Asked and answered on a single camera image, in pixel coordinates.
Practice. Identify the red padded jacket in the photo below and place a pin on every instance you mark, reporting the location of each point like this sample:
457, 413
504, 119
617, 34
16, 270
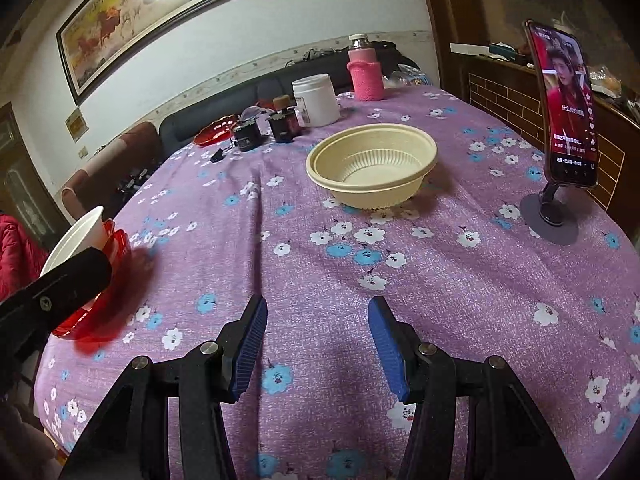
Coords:
17, 260

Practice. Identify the cream plastic bowl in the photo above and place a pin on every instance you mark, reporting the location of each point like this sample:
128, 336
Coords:
380, 160

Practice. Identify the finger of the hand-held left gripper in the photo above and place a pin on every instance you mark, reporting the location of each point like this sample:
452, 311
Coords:
60, 287

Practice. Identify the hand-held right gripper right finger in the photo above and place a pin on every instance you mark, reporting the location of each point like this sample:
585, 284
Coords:
387, 355

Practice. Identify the dark brown jar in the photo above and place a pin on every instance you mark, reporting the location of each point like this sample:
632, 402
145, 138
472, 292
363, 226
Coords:
282, 130

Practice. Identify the small black clip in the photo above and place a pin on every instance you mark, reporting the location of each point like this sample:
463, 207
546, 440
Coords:
216, 155

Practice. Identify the brown chair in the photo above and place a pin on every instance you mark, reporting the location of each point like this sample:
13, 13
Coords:
110, 160

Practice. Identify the grey phone stand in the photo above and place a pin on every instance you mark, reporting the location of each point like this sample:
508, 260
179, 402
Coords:
550, 225

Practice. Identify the clear plastic bag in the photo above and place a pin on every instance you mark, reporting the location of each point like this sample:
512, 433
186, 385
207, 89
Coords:
405, 77

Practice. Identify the white paper bowl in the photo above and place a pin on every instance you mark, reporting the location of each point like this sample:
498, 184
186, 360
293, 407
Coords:
75, 240

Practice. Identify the pink thermos with knitted sleeve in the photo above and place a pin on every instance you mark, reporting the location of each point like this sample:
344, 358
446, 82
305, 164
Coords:
366, 75

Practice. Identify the wooden cabinet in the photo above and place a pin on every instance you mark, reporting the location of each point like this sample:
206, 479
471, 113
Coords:
510, 105

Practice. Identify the smartphone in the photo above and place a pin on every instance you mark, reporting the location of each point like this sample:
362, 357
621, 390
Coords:
565, 110

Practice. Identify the red glass plate gold rim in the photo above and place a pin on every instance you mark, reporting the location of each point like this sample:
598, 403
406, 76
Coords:
112, 280

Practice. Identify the white flat box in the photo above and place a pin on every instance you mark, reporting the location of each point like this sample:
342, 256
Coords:
467, 48

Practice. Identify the dark sofa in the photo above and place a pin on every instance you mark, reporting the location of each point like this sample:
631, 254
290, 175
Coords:
210, 110

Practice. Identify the small gold wall plaque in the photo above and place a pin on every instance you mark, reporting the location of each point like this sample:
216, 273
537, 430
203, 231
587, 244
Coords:
76, 125

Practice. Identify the wooden door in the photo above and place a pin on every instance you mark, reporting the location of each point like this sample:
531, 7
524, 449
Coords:
25, 175

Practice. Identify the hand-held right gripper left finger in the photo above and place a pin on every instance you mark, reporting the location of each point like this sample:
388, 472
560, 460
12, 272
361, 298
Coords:
247, 350

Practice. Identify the framed horse painting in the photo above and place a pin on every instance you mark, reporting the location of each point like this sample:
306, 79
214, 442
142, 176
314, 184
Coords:
150, 15

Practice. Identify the small black box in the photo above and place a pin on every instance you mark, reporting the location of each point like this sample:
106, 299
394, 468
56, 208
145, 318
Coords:
247, 136

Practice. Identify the white plastic jar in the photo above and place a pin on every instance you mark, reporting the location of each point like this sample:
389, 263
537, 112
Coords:
315, 100

